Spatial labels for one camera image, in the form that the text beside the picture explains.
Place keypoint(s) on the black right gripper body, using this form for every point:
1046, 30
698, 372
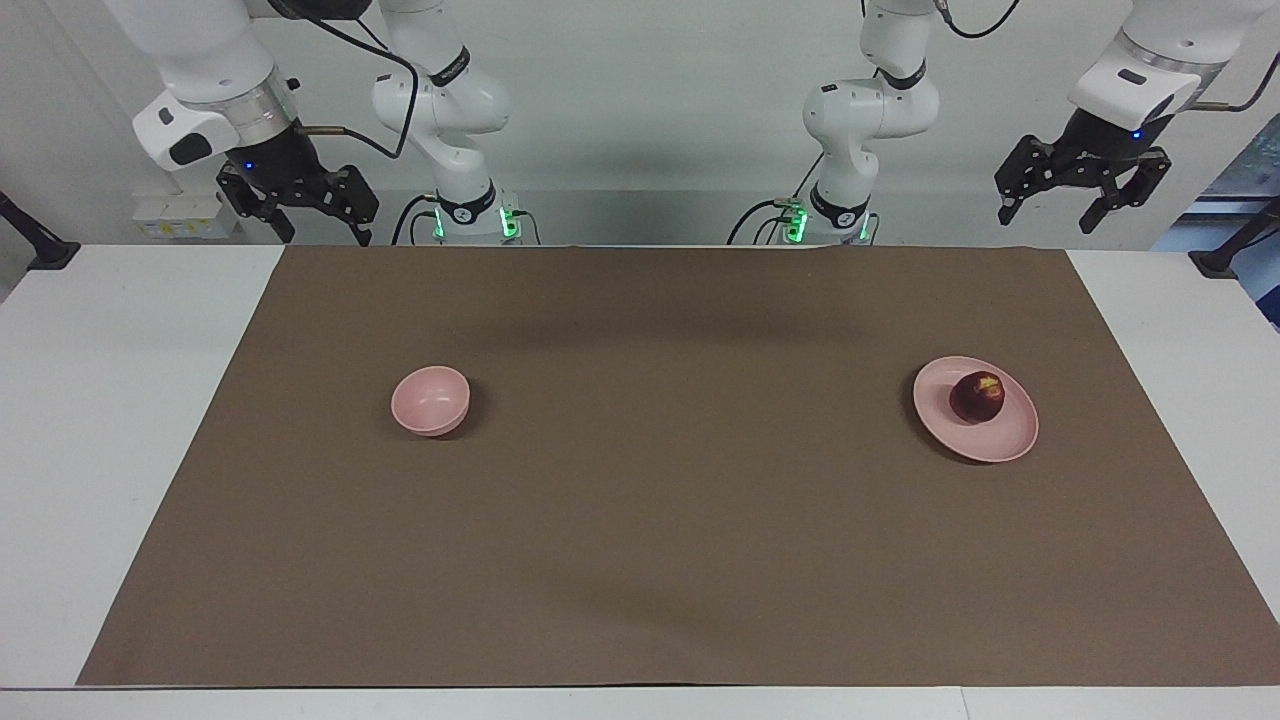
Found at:
300, 180

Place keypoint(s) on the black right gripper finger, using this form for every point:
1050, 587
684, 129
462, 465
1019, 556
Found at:
280, 225
360, 232

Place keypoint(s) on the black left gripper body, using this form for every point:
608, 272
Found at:
1085, 150

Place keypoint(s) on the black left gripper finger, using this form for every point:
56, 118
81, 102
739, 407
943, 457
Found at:
1100, 208
1008, 210

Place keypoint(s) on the dark red apple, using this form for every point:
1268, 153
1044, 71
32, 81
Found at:
976, 400

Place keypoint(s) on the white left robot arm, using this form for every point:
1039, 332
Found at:
860, 110

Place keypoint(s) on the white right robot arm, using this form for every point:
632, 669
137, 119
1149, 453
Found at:
440, 100

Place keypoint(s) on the pink bowl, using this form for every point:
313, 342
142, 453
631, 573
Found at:
430, 400

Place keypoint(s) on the pink plate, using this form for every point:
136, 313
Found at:
1000, 440

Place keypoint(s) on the black stand clamp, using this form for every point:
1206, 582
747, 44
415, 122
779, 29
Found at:
1225, 258
45, 250

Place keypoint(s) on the blue background object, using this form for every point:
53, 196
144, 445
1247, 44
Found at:
1250, 220

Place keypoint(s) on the brown table mat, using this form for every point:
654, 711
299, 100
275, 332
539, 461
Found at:
640, 500

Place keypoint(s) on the white wall socket box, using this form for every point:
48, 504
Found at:
185, 218

